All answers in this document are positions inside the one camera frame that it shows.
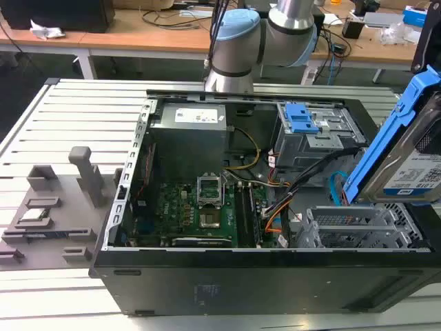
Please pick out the grey power supply unit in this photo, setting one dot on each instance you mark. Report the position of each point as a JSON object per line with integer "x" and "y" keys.
{"x": 189, "y": 138}

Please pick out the black open PC case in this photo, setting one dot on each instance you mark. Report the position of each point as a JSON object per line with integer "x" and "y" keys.
{"x": 241, "y": 286}

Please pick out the wooden desk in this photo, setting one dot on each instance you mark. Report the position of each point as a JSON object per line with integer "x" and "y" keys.
{"x": 138, "y": 38}

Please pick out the grey parts rack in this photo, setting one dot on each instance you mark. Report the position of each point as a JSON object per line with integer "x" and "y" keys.
{"x": 58, "y": 213}

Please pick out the small black box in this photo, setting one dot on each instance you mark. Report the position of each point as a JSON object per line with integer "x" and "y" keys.
{"x": 353, "y": 29}

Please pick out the grey metal drive cage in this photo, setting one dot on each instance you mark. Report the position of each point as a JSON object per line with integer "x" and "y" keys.
{"x": 348, "y": 224}

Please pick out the hard disk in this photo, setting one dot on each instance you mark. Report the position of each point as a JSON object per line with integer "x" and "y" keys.
{"x": 386, "y": 145}

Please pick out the black graphics card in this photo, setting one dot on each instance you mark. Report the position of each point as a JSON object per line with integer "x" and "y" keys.
{"x": 203, "y": 241}

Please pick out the blue cardboard box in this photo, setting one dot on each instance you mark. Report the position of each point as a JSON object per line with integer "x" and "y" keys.
{"x": 415, "y": 15}

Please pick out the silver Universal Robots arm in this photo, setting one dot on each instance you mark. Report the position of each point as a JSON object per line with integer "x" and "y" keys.
{"x": 237, "y": 45}

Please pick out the white crumpled paper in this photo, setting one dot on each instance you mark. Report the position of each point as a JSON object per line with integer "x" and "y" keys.
{"x": 44, "y": 31}

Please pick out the grey metal disk bay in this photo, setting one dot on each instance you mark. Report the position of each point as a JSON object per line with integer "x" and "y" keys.
{"x": 310, "y": 148}

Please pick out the silver CPU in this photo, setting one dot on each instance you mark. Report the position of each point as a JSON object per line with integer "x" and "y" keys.
{"x": 33, "y": 214}

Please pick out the blue plastic bay latch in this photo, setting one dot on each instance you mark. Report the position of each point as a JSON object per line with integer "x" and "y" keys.
{"x": 299, "y": 119}

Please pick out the green motherboard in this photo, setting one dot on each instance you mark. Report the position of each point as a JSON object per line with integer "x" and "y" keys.
{"x": 175, "y": 210}

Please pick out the CPU socket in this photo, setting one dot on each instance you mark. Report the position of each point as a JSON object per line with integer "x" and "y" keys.
{"x": 210, "y": 219}

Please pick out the black RAM slots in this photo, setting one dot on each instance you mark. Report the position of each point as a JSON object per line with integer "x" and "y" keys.
{"x": 246, "y": 213}

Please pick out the clear plastic bag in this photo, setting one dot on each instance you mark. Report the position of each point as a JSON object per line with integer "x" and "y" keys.
{"x": 398, "y": 34}

